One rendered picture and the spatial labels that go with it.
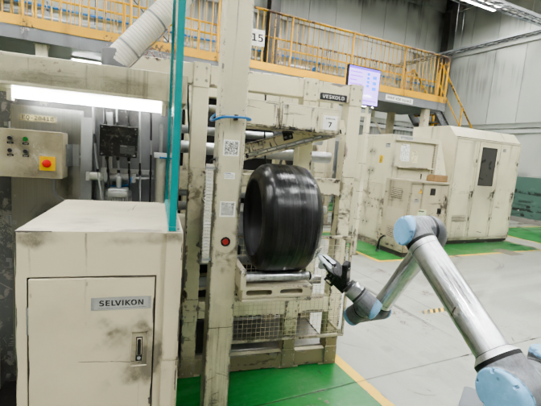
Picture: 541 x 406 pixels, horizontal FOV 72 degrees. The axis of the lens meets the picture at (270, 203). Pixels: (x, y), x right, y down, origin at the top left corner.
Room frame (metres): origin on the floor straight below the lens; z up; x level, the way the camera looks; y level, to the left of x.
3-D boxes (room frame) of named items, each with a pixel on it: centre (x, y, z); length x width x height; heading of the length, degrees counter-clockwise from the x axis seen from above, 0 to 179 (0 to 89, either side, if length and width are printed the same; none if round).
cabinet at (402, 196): (6.32, -2.46, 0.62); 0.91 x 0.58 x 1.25; 116
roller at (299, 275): (1.79, -0.06, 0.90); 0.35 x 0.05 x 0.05; 107
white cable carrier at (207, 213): (1.77, 0.29, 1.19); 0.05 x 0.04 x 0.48; 17
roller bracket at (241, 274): (1.87, 0.15, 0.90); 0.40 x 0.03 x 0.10; 17
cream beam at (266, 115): (2.24, -0.05, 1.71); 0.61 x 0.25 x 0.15; 107
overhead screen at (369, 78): (5.77, -1.24, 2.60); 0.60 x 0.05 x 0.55; 116
